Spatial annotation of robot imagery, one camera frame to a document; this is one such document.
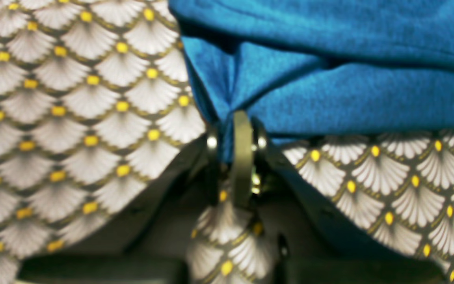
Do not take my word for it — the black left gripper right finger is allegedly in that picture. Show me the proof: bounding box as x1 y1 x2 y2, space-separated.
233 111 444 284

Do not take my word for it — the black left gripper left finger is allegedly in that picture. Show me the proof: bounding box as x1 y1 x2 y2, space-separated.
18 127 220 284

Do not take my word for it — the blue long-sleeve T-shirt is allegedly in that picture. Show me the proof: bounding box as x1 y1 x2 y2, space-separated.
169 0 454 162

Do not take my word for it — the fan-patterned table cloth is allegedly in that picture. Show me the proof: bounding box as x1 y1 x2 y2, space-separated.
0 0 454 284

